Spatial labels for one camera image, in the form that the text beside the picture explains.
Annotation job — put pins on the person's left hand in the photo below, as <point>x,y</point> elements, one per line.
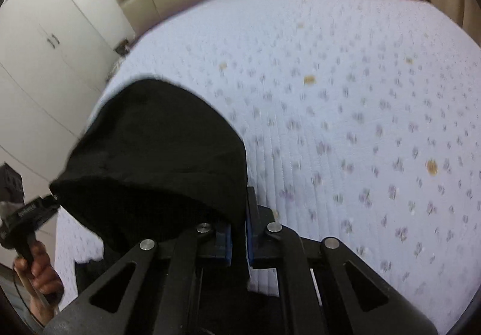
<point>39,277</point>

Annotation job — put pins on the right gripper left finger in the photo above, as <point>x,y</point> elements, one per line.
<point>154,289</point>

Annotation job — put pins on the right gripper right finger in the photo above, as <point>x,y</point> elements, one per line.
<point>324,287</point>

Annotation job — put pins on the white wardrobe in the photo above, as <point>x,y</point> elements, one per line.
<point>54,67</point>

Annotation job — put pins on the black garment with grey trim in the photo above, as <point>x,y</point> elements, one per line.
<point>156,162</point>

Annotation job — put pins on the lavender floral quilted bedspread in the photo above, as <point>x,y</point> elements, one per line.
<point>361,120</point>

